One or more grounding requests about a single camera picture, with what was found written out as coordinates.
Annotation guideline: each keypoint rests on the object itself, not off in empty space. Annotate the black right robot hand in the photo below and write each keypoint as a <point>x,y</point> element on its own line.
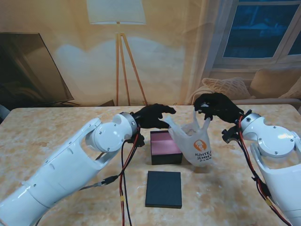
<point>221,106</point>

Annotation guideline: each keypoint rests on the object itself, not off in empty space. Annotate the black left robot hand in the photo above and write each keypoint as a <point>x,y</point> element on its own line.
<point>150,116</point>

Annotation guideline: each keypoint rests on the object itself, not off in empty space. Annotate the white plastic bag orange logo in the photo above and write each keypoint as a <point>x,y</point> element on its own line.
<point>200,146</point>

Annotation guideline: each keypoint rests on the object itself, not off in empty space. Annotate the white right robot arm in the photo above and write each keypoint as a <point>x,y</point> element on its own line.
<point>275,150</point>

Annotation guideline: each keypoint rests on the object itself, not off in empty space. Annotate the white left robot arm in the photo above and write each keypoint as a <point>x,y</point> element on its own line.
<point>70,164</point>

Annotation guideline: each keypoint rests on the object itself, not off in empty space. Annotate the black gift box pink inside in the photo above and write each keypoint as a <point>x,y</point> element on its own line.
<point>164,157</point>

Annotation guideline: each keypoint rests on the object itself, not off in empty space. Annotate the black gift box lid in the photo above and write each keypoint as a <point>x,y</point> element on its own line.
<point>163,189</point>

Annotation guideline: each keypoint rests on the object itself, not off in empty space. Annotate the beige knitted cushion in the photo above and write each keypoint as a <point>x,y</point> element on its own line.
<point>232,87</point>
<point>294,93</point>

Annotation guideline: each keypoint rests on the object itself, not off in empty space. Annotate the beige sofa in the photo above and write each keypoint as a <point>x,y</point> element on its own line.
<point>258,101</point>

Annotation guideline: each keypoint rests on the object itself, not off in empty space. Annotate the plain tan cushion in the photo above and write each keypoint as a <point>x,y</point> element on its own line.
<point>270,80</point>

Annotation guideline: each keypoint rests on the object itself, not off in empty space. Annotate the white framed window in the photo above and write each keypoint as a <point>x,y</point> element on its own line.
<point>254,30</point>

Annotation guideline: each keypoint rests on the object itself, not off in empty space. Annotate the white shade tripod floor lamp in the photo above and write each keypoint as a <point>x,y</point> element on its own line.
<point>116,11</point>

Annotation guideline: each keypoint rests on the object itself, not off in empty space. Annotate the dark flat television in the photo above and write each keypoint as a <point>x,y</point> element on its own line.
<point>23,70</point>

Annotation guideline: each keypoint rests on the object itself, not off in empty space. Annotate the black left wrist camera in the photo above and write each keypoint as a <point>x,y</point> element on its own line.
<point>138,140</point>

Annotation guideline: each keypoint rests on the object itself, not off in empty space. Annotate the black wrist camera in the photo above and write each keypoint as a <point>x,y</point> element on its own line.
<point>230,135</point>
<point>138,140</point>

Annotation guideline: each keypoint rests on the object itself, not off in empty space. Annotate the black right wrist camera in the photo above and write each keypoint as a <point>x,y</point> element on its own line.
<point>230,135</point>

